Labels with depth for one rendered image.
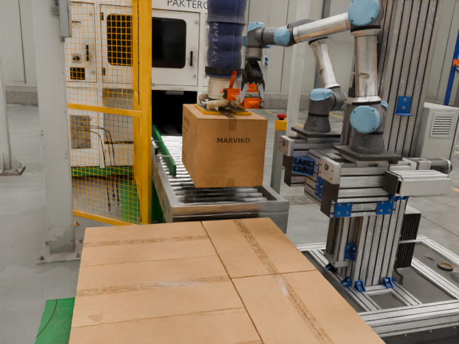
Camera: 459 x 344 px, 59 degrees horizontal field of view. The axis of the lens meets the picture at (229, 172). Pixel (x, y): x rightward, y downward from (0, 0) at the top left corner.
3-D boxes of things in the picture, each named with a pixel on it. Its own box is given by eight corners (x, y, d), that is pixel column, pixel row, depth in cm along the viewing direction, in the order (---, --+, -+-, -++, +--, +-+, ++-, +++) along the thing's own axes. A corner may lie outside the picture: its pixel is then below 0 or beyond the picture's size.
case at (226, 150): (181, 160, 285) (182, 104, 274) (235, 160, 295) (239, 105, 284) (195, 188, 230) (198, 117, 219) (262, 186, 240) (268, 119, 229)
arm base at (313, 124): (322, 127, 241) (324, 111, 238) (335, 132, 227) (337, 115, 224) (298, 127, 237) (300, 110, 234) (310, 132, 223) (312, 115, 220)
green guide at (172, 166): (145, 133, 440) (145, 125, 437) (154, 133, 442) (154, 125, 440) (162, 176, 292) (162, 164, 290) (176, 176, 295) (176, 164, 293)
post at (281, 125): (263, 246, 318) (274, 119, 291) (272, 245, 320) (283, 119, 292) (266, 249, 312) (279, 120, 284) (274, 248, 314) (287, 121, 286)
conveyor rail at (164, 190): (142, 147, 443) (142, 129, 438) (147, 146, 444) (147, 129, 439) (170, 238, 230) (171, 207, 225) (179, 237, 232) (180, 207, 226)
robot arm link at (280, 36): (294, 29, 184) (271, 28, 189) (285, 26, 175) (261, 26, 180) (291, 46, 186) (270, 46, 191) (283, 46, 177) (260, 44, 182)
